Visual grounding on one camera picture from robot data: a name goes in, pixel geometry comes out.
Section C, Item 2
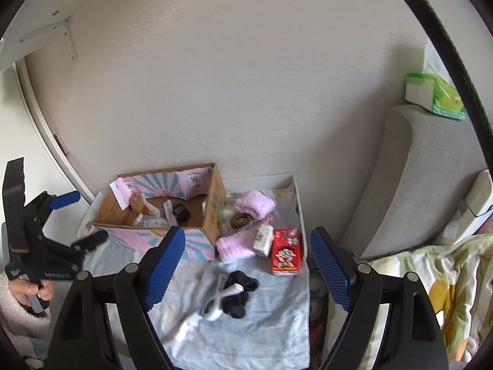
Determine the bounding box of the person's left hand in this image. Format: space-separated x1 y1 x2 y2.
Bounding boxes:
8 278 55 306

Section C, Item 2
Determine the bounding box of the red printed carton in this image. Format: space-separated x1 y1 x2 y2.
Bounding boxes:
271 228 302 276

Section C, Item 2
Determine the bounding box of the pink cardboard box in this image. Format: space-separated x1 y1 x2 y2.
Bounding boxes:
92 163 226 261

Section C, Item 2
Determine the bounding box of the large white plastic clamp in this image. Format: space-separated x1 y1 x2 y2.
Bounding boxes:
200 274 244 322

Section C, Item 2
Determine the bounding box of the pink fluffy sock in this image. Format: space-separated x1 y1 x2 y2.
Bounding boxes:
216 230 256 263
235 190 276 220

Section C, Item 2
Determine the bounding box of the black sock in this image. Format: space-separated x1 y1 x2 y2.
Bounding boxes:
222 271 259 319

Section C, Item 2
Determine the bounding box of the white printed small carton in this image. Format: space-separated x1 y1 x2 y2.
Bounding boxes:
252 224 274 258

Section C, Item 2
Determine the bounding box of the floral light blue cloth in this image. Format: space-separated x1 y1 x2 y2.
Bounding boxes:
82 234 312 370

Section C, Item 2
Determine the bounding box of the brown hair scrunchie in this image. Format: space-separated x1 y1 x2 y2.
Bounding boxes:
230 212 252 230

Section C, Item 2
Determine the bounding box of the yellow floral bedsheet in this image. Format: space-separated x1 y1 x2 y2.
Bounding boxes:
327 234 493 363

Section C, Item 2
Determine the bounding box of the green tissue pack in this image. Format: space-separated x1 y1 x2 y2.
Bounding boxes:
405 73 466 120

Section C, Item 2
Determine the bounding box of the white shelf bracket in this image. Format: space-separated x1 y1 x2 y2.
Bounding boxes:
18 21 78 61

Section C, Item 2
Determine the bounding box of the black cable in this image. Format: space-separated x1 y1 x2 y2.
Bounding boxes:
377 0 493 174

